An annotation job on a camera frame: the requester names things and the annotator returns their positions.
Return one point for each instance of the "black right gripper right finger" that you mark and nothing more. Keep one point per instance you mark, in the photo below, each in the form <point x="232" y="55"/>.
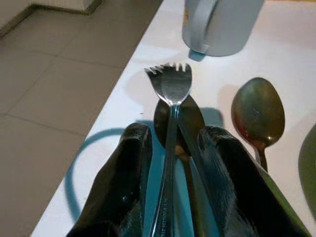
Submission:
<point x="237" y="192"/>

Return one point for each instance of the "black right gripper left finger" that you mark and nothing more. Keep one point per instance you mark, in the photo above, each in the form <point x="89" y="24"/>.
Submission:
<point x="118" y="185"/>

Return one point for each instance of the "green plate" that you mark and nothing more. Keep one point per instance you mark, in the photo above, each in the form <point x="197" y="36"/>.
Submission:
<point x="309" y="172"/>

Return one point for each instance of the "steel fork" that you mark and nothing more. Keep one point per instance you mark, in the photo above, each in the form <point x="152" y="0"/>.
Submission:
<point x="176" y="86"/>
<point x="163" y="187"/>

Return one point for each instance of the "steel spoon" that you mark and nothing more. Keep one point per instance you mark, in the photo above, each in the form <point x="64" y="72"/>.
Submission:
<point x="161" y="123"/>

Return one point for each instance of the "white kitchen counter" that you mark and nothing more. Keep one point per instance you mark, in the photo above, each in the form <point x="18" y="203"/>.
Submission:
<point x="123" y="98"/>

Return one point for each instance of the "bronze spoon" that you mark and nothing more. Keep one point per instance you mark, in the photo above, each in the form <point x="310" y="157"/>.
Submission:
<point x="259" y="111"/>

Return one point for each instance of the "grey white mug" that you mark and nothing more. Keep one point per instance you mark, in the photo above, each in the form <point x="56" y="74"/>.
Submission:
<point x="227" y="24"/>

